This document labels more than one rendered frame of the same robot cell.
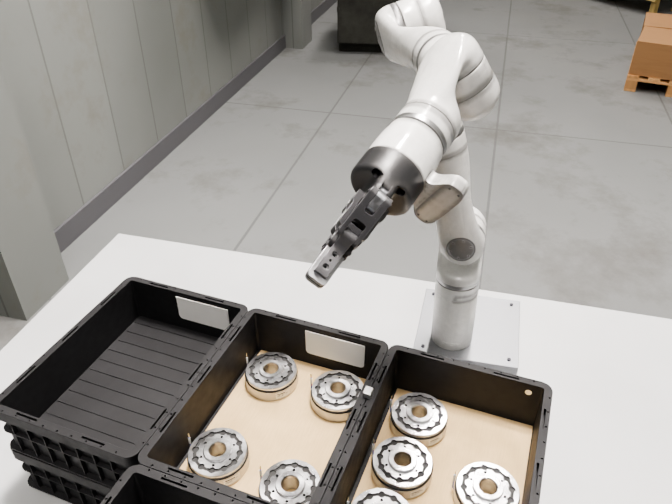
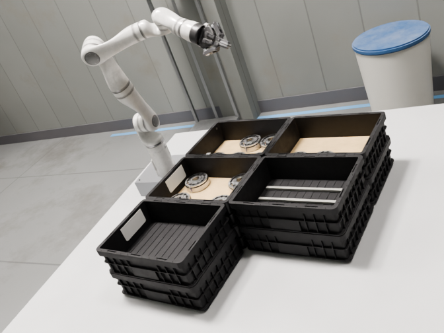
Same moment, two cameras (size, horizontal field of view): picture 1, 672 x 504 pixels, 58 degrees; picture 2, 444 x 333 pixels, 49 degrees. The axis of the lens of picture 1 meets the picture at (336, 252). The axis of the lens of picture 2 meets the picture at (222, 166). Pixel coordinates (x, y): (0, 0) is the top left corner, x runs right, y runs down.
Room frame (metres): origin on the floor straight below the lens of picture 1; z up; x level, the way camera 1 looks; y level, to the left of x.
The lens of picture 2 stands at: (0.07, 1.67, 1.84)
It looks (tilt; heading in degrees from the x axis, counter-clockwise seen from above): 28 degrees down; 290
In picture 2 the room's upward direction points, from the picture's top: 22 degrees counter-clockwise
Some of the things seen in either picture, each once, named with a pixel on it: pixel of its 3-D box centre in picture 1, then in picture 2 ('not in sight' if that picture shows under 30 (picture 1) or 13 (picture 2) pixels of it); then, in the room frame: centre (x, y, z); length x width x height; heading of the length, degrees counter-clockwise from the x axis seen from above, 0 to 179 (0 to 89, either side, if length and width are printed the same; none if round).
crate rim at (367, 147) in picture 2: not in sight; (324, 135); (0.25, -0.03, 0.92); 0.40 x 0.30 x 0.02; 159
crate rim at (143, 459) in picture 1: (275, 400); (203, 179); (0.73, 0.11, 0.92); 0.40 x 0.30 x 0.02; 159
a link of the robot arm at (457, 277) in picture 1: (460, 248); (148, 129); (1.04, -0.26, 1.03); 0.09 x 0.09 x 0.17; 77
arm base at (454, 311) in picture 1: (454, 308); (161, 157); (1.04, -0.26, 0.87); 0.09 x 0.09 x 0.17; 77
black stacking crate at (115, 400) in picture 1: (136, 375); (166, 240); (0.84, 0.39, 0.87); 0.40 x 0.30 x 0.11; 159
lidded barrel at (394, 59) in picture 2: not in sight; (397, 76); (-0.17, -1.78, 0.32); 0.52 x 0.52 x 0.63
